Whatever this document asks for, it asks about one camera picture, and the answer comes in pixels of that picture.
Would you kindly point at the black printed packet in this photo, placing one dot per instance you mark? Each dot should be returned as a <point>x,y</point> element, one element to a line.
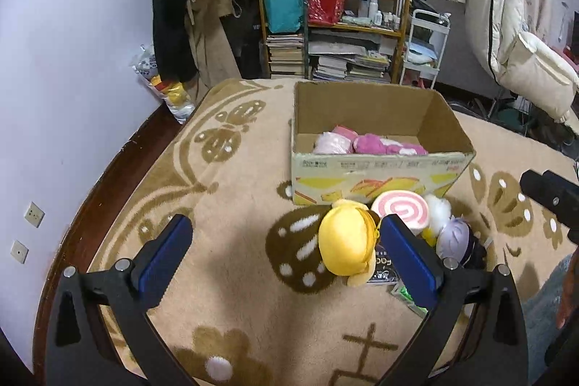
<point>384,266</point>

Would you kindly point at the purple haired plush doll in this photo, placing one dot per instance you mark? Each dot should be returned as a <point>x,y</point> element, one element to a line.
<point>457,241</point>

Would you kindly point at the magenta plush toy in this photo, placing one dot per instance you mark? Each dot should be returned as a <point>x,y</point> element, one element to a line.
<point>380,144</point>

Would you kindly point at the pink swirl roll plush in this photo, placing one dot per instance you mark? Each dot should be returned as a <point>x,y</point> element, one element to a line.
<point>400,209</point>

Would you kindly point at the wooden bookshelf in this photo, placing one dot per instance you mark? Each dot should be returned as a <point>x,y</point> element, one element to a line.
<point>307,31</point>

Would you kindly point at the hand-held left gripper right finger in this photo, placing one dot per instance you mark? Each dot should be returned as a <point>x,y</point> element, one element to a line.
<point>409,264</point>

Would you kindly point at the white wall socket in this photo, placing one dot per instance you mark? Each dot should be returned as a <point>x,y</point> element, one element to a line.
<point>35,214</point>
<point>20,251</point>

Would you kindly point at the blue fuzzy clothing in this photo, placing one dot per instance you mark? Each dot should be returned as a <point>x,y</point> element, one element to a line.
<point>540,313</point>

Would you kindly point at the light pink plush toy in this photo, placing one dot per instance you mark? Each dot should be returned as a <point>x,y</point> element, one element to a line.
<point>330,144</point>

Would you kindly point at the yellow plush toy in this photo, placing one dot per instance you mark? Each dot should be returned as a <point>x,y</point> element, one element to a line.
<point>343,241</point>

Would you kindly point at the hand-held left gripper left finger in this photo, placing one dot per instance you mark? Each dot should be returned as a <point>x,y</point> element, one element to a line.
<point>165,259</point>

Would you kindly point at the beige hanging coat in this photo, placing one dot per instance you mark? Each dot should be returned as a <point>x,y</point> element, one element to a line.
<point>210,47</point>

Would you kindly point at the pile of assorted books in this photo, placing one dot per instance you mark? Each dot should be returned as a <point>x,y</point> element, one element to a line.
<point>353,69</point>

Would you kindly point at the clear plastic bag yellow contents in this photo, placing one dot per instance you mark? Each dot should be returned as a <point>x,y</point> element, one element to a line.
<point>174,96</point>

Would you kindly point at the cream padded recliner chair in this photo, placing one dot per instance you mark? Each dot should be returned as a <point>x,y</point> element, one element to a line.
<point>511,19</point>

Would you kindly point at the printed cardboard box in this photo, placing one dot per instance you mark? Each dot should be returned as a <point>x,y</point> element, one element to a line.
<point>380,178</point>

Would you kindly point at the beige patterned rug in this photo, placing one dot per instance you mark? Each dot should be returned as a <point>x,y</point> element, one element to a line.
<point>235,187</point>

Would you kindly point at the stack of brown books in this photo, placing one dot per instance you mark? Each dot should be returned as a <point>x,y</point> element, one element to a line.
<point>285,56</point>

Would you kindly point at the black hanging garment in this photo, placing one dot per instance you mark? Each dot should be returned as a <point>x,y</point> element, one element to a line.
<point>172,38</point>

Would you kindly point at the dark hanging jacket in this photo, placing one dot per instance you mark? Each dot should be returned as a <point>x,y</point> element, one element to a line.
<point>246,33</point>

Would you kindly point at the white utility cart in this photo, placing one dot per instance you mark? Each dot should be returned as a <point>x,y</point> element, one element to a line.
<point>425,47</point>

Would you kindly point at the group of white bottles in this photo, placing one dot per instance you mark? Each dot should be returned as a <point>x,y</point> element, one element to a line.
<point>380,13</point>

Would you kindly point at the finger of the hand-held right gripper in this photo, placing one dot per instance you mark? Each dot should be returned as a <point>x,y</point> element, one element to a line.
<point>549,196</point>
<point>565,347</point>

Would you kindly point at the white fluffy plush toy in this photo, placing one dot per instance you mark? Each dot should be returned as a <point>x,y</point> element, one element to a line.
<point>438,209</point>

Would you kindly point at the green packet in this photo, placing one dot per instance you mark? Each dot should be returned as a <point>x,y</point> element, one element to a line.
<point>407,298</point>

